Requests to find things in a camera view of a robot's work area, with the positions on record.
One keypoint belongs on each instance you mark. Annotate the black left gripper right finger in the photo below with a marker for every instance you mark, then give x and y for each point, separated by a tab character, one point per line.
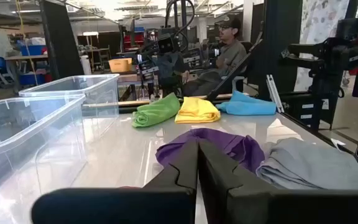
216	180

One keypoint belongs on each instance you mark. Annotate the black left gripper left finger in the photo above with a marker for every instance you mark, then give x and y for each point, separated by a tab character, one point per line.
185	174

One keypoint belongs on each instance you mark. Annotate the purple towel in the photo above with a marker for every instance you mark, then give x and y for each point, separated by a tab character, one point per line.
228	143

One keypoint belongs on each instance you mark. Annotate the yellow towel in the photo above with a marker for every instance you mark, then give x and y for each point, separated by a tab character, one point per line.
197	110

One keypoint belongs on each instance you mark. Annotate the light green towel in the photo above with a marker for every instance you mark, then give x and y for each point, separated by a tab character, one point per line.
154	112

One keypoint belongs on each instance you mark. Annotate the light blue towel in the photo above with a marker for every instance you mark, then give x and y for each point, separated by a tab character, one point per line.
247	105

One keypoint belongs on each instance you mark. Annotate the grey towel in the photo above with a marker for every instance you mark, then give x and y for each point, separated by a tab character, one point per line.
306	165

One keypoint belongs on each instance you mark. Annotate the black background robot arm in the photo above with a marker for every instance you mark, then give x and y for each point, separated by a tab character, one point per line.
325	62

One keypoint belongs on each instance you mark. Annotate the clear plastic bin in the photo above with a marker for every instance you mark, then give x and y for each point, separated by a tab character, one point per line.
26	140
98	90

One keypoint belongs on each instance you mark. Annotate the person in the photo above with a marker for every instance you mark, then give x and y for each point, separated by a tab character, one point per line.
228	56

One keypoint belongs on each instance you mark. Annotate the yellow storage bin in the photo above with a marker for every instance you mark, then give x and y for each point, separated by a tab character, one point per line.
120	65

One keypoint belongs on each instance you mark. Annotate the white cylinder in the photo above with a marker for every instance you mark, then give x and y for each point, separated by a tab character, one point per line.
85	65

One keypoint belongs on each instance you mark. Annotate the black support column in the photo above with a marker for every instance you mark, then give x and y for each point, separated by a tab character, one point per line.
278	31
61	37

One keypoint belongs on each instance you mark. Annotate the patterned white curtain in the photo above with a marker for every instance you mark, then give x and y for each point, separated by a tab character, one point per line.
322	18

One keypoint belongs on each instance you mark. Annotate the wooden workbench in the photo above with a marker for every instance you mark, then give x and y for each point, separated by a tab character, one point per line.
26	57

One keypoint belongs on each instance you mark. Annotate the silver aluminium bracket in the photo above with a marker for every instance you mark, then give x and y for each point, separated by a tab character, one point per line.
274	93

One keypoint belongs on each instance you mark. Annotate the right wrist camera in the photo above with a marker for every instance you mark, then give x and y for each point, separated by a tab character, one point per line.
166	45

